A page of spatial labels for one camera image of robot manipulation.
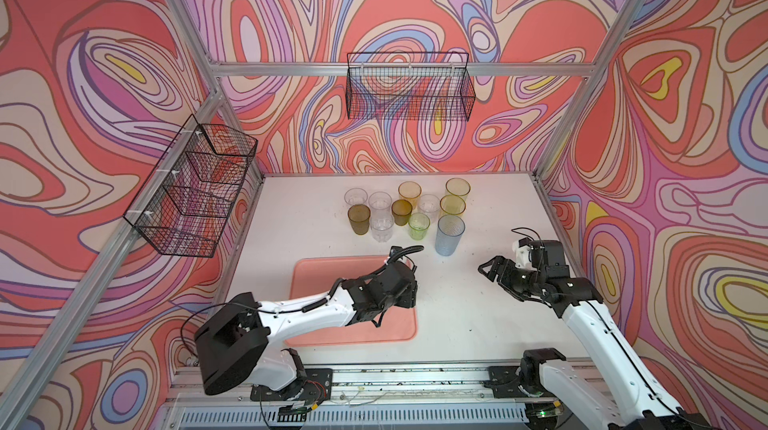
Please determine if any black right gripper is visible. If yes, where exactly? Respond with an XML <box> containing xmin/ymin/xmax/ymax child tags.
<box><xmin>478</xmin><ymin>255</ymin><xmax>545</xmax><ymax>300</ymax></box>

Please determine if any clear glass tumbler front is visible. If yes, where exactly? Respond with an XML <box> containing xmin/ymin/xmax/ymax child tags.
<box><xmin>370</xmin><ymin>210</ymin><xmax>395</xmax><ymax>243</ymax></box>

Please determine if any dark olive dotted glass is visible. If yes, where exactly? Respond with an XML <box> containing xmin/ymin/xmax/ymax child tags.
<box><xmin>347</xmin><ymin>204</ymin><xmax>371</xmax><ymax>236</ymax></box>

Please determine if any pink plastic tray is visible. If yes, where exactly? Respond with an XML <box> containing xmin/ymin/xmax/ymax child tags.
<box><xmin>285</xmin><ymin>255</ymin><xmax>418</xmax><ymax>348</ymax></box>

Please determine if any clear faceted glass tumbler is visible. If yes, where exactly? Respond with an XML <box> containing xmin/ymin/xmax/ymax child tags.
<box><xmin>344</xmin><ymin>188</ymin><xmax>369</xmax><ymax>208</ymax></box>

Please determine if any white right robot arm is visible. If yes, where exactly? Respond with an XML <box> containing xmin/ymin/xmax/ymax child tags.
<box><xmin>478</xmin><ymin>237</ymin><xmax>710</xmax><ymax>429</ymax></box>

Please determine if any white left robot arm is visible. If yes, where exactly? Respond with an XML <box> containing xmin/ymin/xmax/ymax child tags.
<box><xmin>193</xmin><ymin>245</ymin><xmax>424</xmax><ymax>400</ymax></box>

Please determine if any blue textured tall glass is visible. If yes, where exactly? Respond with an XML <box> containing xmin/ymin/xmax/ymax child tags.
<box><xmin>435</xmin><ymin>215</ymin><xmax>466</xmax><ymax>257</ymax></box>

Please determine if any green glass tumbler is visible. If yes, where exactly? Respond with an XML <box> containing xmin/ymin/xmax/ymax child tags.
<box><xmin>408</xmin><ymin>213</ymin><xmax>431</xmax><ymax>241</ymax></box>

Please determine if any small dark amber glass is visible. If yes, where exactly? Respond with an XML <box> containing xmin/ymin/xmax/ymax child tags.
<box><xmin>391</xmin><ymin>199</ymin><xmax>413</xmax><ymax>227</ymax></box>

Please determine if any yellow tall glass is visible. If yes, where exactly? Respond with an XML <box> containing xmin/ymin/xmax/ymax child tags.
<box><xmin>440</xmin><ymin>194</ymin><xmax>466</xmax><ymax>217</ymax></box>

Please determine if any clear glass small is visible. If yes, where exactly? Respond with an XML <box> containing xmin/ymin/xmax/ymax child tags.
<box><xmin>417</xmin><ymin>194</ymin><xmax>441</xmax><ymax>224</ymax></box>

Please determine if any yellow-green tall glass back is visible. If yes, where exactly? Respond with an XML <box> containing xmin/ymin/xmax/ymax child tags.
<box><xmin>445</xmin><ymin>177</ymin><xmax>472</xmax><ymax>200</ymax></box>

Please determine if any amber glass tumbler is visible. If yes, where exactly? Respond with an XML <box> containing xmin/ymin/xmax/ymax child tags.
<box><xmin>398</xmin><ymin>181</ymin><xmax>422</xmax><ymax>208</ymax></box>

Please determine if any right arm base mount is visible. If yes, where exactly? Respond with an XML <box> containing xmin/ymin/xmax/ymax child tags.
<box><xmin>482</xmin><ymin>366</ymin><xmax>554</xmax><ymax>399</ymax></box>

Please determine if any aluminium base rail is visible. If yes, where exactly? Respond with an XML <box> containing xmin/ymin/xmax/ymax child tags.
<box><xmin>152</xmin><ymin>360</ymin><xmax>584</xmax><ymax>429</ymax></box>

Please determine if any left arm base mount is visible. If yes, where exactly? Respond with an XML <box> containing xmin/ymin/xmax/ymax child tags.
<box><xmin>250</xmin><ymin>367</ymin><xmax>333</xmax><ymax>404</ymax></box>

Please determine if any black wire basket back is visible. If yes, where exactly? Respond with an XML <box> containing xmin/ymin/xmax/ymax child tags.
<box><xmin>345</xmin><ymin>50</ymin><xmax>476</xmax><ymax>122</ymax></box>

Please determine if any black wire basket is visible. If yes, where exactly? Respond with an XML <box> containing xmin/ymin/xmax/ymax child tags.
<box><xmin>345</xmin><ymin>50</ymin><xmax>476</xmax><ymax>122</ymax></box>
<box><xmin>123</xmin><ymin>116</ymin><xmax>258</xmax><ymax>258</ymax></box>

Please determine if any black wire basket left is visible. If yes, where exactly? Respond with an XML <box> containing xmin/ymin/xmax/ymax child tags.
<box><xmin>123</xmin><ymin>116</ymin><xmax>258</xmax><ymax>258</ymax></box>

